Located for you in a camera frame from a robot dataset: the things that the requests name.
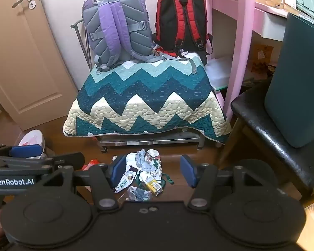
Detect white printed bag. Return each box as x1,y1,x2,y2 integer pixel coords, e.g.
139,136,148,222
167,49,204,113
146,149,163,186

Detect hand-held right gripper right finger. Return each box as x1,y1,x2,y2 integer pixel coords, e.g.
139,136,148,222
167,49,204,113
180,155,267,211

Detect white pink round container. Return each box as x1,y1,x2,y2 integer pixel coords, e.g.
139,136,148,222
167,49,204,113
18,129,45,160

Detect metal bench frame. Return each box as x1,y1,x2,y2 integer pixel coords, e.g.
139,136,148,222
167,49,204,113
95,131,206,153

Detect teal zigzag quilt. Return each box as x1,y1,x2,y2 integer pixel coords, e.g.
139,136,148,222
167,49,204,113
63,56,232,148

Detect white green snack wrapper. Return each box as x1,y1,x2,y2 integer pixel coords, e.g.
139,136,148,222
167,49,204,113
115,169,137,193

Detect teal plastic bin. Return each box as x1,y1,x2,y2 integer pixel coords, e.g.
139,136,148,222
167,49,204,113
264,13,314,148

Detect brown cardboard box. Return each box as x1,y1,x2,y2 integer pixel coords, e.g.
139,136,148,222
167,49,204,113
251,44,275,72

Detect purple grey backpack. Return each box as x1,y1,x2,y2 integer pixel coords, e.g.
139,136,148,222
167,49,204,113
82,0,165,74

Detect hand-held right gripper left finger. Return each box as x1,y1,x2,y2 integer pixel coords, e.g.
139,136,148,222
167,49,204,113
39,155,128,211

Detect clear wrapper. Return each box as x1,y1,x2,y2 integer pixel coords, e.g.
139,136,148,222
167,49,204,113
125,186,153,202

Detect green ribbon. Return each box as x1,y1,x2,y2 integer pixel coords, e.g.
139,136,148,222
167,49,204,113
161,174,175,186

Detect silver door handle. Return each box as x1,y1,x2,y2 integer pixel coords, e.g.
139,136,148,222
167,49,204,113
12,0,36,9

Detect white crumpled paper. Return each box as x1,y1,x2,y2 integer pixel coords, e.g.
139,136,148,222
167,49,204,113
125,153,137,174

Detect wooden chair black seat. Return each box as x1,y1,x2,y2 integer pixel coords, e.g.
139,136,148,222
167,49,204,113
218,77,314,207

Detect dark metal folding rack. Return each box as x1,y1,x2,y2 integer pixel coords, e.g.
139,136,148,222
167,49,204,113
70,19,93,71

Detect beige wooden door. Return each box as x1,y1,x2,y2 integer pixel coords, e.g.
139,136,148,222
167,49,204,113
0,0,77,131

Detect yellow drink carton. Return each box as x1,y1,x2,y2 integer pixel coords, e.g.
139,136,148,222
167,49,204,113
139,171,163,196

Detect pink desk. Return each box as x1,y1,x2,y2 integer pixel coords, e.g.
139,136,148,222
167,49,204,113
202,0,314,115

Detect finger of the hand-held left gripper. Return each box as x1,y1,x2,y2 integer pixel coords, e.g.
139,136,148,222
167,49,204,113
49,152,85,171
0,144,44,159

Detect red black backpack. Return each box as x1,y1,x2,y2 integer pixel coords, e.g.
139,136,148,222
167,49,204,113
153,0,214,66

